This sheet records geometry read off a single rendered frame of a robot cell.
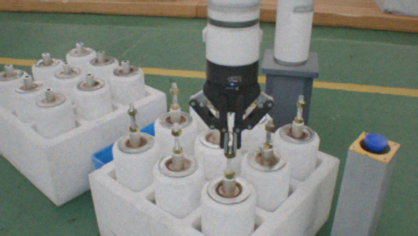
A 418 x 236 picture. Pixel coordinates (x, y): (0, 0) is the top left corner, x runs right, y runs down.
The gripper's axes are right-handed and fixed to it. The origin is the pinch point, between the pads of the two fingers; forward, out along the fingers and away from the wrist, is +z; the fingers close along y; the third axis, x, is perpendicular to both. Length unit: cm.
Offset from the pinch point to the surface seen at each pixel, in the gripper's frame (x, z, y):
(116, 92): 46, 15, -31
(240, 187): 0.8, 10.0, 2.0
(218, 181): 1.9, 9.9, -1.9
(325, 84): 98, 36, 40
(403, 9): 182, 24, 103
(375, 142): 3.7, 2.4, 24.7
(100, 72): 53, 12, -37
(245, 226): -3.6, 15.1, 3.0
